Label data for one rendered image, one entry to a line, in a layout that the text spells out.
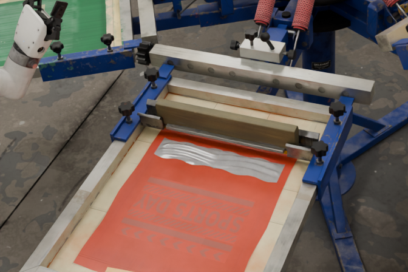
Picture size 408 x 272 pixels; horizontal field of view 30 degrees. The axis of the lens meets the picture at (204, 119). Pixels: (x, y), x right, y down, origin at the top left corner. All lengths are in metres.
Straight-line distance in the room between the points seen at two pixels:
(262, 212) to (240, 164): 0.18
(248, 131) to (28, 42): 0.62
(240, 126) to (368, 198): 1.32
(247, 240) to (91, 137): 1.92
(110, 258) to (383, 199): 1.63
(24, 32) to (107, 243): 0.55
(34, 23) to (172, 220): 0.59
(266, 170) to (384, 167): 1.43
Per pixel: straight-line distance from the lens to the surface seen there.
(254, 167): 2.03
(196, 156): 2.08
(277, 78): 2.20
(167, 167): 2.07
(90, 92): 3.96
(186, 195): 1.99
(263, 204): 1.94
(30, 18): 1.88
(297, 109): 2.15
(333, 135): 2.05
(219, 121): 2.05
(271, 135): 2.01
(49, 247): 1.91
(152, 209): 1.97
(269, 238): 1.87
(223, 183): 2.01
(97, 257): 1.90
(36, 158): 3.67
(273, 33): 2.36
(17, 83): 1.92
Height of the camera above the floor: 2.39
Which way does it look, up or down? 41 degrees down
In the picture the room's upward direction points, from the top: 8 degrees counter-clockwise
